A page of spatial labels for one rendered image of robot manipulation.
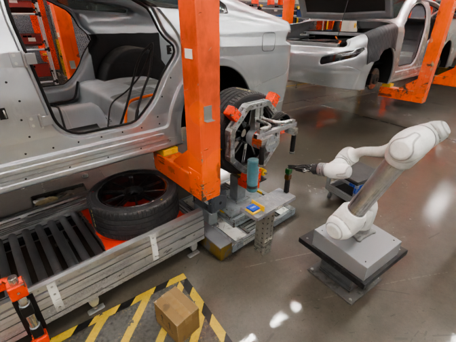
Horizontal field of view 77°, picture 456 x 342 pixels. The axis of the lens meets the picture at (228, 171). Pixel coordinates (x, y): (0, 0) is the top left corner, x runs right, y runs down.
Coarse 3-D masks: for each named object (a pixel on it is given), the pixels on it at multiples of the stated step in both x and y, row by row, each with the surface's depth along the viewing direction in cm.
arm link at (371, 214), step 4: (376, 204) 172; (372, 208) 171; (376, 208) 172; (368, 212) 170; (372, 212) 171; (376, 212) 174; (368, 216) 171; (372, 216) 173; (368, 220) 172; (372, 220) 176; (368, 224) 175; (372, 224) 179; (364, 228) 178; (368, 228) 180
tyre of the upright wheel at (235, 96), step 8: (232, 88) 218; (240, 88) 218; (224, 96) 208; (232, 96) 204; (240, 96) 202; (248, 96) 206; (256, 96) 212; (264, 96) 217; (224, 104) 202; (232, 104) 200; (240, 104) 204; (224, 120) 199; (224, 128) 202; (224, 136) 204; (224, 152) 210; (224, 160) 213; (224, 168) 218; (232, 168) 222
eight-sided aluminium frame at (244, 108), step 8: (248, 104) 198; (256, 104) 203; (264, 104) 208; (272, 104) 214; (240, 112) 201; (272, 112) 218; (240, 120) 198; (232, 128) 196; (232, 136) 198; (232, 144) 201; (232, 152) 204; (272, 152) 235; (232, 160) 206; (264, 160) 233; (240, 168) 216
